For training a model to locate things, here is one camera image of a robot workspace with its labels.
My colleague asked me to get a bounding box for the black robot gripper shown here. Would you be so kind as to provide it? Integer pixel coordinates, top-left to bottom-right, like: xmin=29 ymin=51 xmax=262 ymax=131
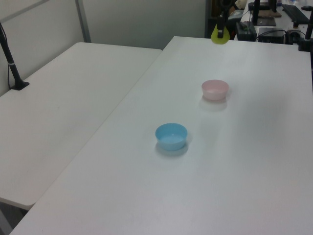
xmin=217 ymin=0 xmax=233 ymax=39

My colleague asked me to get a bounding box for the green pear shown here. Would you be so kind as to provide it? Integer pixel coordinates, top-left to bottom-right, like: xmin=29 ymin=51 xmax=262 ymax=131
xmin=210 ymin=23 xmax=231 ymax=46

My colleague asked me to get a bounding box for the pink plastic bowl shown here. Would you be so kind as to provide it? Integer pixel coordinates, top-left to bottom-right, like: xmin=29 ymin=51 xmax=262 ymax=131
xmin=201 ymin=79 xmax=230 ymax=101

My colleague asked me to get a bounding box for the blue plastic bowl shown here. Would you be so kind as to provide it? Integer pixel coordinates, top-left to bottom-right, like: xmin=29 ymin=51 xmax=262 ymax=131
xmin=155 ymin=123 xmax=188 ymax=151

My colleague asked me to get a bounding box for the black box with green mark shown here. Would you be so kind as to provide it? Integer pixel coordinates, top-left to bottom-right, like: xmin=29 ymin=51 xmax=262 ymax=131
xmin=235 ymin=21 xmax=257 ymax=41

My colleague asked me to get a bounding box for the black monitor stand pole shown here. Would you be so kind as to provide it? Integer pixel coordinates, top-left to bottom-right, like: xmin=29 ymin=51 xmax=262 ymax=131
xmin=252 ymin=0 xmax=261 ymax=25

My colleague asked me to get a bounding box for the black flat pad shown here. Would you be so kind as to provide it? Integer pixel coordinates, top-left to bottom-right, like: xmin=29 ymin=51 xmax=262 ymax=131
xmin=256 ymin=15 xmax=277 ymax=27

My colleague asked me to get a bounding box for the brown flat item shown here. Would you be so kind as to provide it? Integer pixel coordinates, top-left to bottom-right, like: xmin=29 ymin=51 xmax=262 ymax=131
xmin=259 ymin=8 xmax=282 ymax=18

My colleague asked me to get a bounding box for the black electronics box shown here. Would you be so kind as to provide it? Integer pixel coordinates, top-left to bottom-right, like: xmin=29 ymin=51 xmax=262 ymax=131
xmin=258 ymin=27 xmax=287 ymax=44

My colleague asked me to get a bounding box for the black keyboard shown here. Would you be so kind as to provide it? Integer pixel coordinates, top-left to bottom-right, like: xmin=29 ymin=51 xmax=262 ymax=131
xmin=281 ymin=4 xmax=310 ymax=24

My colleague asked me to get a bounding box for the white side table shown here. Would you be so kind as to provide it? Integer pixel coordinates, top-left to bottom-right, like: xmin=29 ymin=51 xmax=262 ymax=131
xmin=0 ymin=42 xmax=163 ymax=207

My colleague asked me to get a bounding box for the grey metal partition post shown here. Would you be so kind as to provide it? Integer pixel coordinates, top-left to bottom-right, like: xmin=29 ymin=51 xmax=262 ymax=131
xmin=75 ymin=0 xmax=92 ymax=44

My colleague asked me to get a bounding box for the black camera pole with base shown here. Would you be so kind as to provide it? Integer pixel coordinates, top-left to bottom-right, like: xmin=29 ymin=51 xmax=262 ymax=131
xmin=0 ymin=22 xmax=30 ymax=92

